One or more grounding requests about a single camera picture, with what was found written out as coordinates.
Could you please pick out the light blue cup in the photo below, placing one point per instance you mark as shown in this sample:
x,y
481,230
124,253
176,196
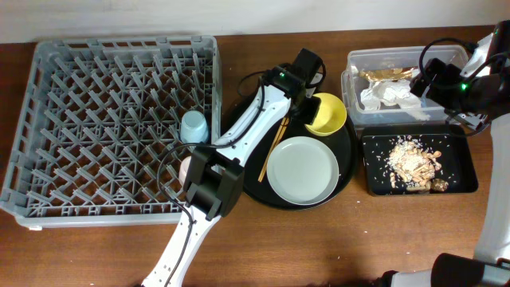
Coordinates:
x,y
194,128

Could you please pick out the black rectangular tray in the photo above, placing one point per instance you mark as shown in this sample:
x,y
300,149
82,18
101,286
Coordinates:
x,y
458,170

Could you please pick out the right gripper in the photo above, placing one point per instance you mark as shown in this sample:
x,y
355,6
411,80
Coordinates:
x,y
446,75

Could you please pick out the grey plate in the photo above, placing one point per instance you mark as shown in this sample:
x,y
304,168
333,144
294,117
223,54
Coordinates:
x,y
302,171

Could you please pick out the pink cup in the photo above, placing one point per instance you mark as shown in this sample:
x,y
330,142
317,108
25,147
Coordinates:
x,y
183,169

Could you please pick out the wooden chopstick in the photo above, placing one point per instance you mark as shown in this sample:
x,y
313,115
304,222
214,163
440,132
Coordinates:
x,y
271,149
275,139

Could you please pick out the gold snack wrapper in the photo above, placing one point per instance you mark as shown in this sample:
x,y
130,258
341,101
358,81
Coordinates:
x,y
394,74

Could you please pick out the grey dishwasher rack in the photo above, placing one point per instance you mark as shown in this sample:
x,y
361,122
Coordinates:
x,y
99,129

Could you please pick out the clear plastic bin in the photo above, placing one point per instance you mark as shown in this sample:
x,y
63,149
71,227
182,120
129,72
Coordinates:
x,y
378,59

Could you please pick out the white napkin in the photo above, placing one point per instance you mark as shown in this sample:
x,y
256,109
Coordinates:
x,y
392,94

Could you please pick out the food scraps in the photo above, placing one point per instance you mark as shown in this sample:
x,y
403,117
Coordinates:
x,y
413,166

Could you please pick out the round black tray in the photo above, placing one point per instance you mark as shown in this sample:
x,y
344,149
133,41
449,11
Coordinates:
x,y
343,143

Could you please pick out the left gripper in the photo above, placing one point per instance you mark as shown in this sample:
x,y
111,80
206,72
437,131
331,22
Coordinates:
x,y
311,113

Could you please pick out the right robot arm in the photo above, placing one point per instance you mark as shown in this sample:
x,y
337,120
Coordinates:
x,y
481,88

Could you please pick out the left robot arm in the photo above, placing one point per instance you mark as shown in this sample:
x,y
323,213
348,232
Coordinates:
x,y
215,176

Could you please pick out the yellow bowl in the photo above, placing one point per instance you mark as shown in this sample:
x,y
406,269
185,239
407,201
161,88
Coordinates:
x,y
331,116

